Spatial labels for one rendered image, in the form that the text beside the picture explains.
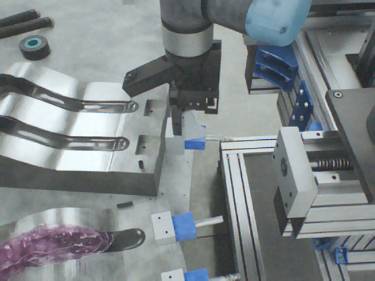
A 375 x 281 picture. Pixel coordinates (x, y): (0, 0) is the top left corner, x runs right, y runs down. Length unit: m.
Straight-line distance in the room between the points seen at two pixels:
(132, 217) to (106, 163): 0.12
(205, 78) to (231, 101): 1.54
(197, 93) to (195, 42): 0.10
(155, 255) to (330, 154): 0.36
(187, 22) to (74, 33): 0.80
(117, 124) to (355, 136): 0.48
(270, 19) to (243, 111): 1.66
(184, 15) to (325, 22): 0.57
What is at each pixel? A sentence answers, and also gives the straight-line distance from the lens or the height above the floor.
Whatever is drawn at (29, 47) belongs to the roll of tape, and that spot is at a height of 0.83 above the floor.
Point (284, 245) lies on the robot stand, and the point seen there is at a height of 0.21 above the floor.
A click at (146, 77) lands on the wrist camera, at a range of 0.59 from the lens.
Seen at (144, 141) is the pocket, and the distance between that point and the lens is 0.80.
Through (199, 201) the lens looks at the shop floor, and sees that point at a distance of 1.70.
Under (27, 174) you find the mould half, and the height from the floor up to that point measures 0.86.
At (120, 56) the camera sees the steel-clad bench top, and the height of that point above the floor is 0.80.
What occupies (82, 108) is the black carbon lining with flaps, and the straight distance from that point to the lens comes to 0.88.
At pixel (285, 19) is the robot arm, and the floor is 1.26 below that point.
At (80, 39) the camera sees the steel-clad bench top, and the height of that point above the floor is 0.80.
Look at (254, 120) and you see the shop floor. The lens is 2.03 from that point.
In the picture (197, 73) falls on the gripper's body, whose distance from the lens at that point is 0.58.
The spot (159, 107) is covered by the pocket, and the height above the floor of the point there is 0.87.
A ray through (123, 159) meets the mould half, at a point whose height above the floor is 0.89.
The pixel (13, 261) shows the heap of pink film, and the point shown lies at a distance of 0.69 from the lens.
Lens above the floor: 1.48
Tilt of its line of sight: 51 degrees down
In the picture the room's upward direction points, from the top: straight up
